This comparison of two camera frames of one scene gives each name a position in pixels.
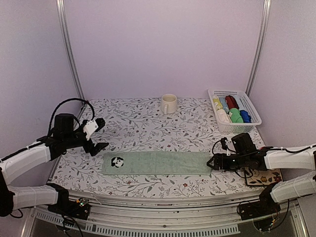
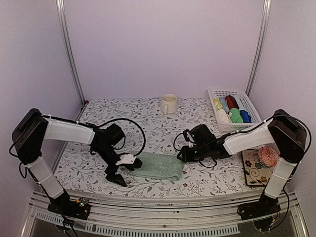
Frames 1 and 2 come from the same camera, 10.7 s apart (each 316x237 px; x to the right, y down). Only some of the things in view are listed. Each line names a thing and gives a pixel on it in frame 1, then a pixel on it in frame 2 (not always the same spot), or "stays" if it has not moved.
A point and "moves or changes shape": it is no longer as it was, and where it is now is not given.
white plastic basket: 234,110 stays
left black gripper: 89,148 -> 110,170
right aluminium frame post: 265,15 stays
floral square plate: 263,177 stays
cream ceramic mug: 169,103 stays
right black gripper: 223,165 -> 186,156
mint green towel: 157,163 moves or changes shape
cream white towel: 222,117 stays
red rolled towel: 231,102 stays
